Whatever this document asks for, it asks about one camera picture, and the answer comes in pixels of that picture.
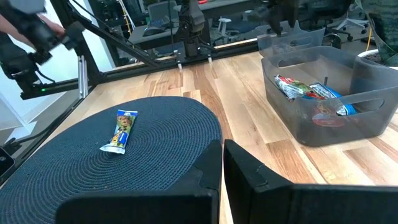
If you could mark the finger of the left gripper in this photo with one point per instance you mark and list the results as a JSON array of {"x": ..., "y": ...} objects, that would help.
[
  {"x": 294, "y": 18},
  {"x": 276, "y": 25}
]

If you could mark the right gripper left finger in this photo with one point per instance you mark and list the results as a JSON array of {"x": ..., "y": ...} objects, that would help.
[{"x": 155, "y": 208}]

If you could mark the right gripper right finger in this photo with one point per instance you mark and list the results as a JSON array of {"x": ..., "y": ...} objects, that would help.
[{"x": 311, "y": 205}]

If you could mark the blue red granola bar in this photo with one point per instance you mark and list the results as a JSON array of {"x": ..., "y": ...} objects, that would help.
[{"x": 332, "y": 95}]

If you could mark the red pink granola bar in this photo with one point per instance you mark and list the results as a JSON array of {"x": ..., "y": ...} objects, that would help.
[{"x": 325, "y": 116}]

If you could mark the person's forearm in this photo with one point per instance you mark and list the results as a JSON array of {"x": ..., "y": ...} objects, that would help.
[{"x": 9, "y": 29}]

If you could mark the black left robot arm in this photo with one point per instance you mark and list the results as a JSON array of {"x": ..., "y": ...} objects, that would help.
[{"x": 191, "y": 28}]

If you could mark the blue chocolate chip granola bar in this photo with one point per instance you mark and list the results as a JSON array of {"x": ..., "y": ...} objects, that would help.
[{"x": 119, "y": 133}]

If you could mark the grey translucent plastic bin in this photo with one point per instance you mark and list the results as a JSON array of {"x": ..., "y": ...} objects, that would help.
[
  {"x": 311, "y": 133},
  {"x": 311, "y": 40}
]

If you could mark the black office chair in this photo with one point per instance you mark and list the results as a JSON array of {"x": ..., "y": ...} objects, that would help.
[{"x": 326, "y": 7}]

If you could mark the small white peg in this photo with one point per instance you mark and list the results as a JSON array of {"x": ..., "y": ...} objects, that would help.
[
  {"x": 179, "y": 66},
  {"x": 210, "y": 59}
]

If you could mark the round dark woven placemat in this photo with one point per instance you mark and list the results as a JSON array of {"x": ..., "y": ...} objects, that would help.
[{"x": 77, "y": 174}]

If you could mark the green snake plant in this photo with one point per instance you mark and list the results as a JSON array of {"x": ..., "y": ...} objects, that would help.
[{"x": 385, "y": 25}]

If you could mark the black computer mouse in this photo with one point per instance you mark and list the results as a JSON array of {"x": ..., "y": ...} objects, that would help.
[{"x": 155, "y": 30}]

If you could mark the dark side desk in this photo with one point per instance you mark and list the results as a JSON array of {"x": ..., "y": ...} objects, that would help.
[{"x": 146, "y": 39}]

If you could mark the person's hand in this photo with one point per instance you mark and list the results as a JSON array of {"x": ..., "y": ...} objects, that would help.
[{"x": 56, "y": 29}]

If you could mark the silver metal bracket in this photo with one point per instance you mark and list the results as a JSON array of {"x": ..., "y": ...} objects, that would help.
[{"x": 82, "y": 76}]

